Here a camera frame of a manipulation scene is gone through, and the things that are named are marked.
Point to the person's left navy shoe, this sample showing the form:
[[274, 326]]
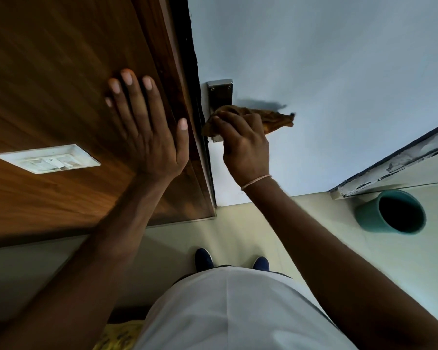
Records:
[[203, 259]]

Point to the person's left forearm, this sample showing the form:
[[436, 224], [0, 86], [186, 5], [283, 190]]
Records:
[[84, 266]]

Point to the person's white shirt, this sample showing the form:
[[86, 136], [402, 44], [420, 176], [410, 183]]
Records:
[[241, 317]]

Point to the person's right forearm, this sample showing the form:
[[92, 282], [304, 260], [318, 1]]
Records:
[[332, 269]]

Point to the person's navy shoe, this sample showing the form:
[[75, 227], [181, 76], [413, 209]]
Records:
[[203, 259], [261, 264]]

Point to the brown cleaning cloth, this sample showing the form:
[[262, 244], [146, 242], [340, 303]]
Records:
[[273, 120]]

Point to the yellow patterned bedsheet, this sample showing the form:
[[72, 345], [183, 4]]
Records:
[[120, 339]]

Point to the white switch plate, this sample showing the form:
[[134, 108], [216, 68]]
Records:
[[47, 158]]

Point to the white door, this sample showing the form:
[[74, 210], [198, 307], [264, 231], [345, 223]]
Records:
[[332, 50]]

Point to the person's left hand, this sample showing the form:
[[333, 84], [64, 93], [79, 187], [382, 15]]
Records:
[[149, 149]]

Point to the teal plastic bucket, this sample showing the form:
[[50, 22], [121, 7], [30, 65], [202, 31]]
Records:
[[366, 216]]

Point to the person's right hand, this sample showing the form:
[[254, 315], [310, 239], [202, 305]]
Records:
[[246, 153]]

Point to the person's right navy shoe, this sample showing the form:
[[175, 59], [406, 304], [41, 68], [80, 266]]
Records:
[[261, 264]]

